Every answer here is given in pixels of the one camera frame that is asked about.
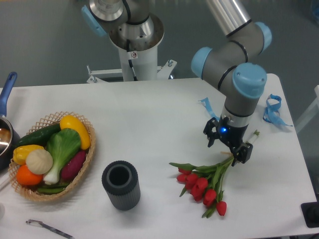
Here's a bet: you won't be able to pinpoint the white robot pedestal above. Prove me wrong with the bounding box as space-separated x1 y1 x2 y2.
86 45 177 84

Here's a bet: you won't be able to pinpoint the black device at edge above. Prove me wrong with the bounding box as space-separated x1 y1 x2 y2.
301 202 319 228

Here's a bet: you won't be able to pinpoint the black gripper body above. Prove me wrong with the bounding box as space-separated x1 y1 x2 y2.
217 113 249 152

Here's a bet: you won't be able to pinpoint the red tulip bouquet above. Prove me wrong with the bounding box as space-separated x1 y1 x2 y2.
169 152 235 218

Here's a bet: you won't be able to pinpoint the yellow bell pepper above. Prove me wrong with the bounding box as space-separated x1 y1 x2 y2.
13 144 44 165

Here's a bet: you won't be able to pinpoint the dark grey ribbed vase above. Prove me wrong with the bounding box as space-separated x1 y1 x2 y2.
102 160 141 211

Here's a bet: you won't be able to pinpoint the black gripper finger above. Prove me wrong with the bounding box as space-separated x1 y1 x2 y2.
203 118 220 147
229 142 253 166

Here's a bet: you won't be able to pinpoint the light blue ribbon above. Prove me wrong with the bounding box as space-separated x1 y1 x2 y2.
199 94 293 126

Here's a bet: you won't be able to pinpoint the purple sweet potato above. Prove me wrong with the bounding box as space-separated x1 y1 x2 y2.
61 150 86 181

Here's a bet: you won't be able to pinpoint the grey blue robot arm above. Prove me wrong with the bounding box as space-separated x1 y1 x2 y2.
81 0 272 163

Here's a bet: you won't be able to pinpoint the green bok choy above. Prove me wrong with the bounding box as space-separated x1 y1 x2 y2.
43 128 81 185

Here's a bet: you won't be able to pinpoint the green cucumber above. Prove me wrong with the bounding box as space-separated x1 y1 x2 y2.
16 123 61 147

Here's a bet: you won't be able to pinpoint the woven wicker basket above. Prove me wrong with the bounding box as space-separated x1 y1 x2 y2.
8 112 96 202

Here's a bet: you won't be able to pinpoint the green pea pods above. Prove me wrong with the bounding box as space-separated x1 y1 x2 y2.
36 183 69 195

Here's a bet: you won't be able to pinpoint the blue handled saucepan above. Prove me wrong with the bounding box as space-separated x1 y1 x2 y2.
0 72 20 171

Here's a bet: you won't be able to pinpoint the white frame at right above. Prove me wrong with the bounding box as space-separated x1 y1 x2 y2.
295 85 319 134

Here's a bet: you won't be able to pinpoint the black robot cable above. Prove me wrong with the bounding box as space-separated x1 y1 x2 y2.
126 39 138 82

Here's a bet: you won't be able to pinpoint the orange fruit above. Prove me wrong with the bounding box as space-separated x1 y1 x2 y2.
16 165 43 186

